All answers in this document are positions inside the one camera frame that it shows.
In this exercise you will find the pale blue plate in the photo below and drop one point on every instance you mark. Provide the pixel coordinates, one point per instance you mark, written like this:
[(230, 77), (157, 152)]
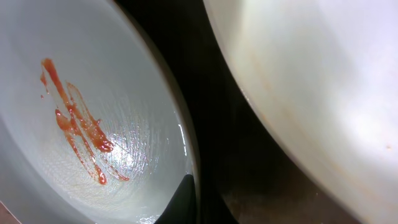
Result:
[(93, 126)]

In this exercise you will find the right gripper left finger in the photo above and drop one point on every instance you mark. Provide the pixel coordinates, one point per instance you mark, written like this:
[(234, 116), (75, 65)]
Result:
[(182, 208)]

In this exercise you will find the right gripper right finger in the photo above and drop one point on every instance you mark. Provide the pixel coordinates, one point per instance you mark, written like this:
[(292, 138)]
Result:
[(214, 209)]

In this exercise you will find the white plate right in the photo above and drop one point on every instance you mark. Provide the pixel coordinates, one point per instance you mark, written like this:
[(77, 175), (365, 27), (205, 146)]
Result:
[(321, 75)]

